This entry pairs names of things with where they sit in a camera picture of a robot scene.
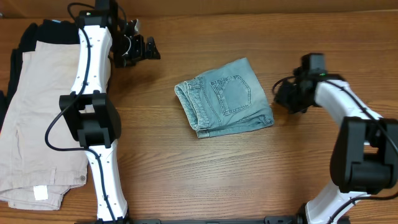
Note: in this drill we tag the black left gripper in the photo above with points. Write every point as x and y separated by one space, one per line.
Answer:
147 49

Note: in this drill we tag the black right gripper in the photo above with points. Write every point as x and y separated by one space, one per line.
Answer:
284 99

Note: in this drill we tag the light blue denim shorts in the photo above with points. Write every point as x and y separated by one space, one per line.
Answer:
226 100

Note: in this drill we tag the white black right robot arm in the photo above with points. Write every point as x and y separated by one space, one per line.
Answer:
364 158

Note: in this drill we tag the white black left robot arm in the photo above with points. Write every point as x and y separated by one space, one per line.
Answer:
112 206

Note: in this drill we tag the black folded garment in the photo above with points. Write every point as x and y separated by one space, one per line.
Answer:
49 31

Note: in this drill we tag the beige folded shorts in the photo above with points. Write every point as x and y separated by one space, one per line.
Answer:
33 176

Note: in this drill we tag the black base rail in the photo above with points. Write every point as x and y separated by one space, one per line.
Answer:
214 221

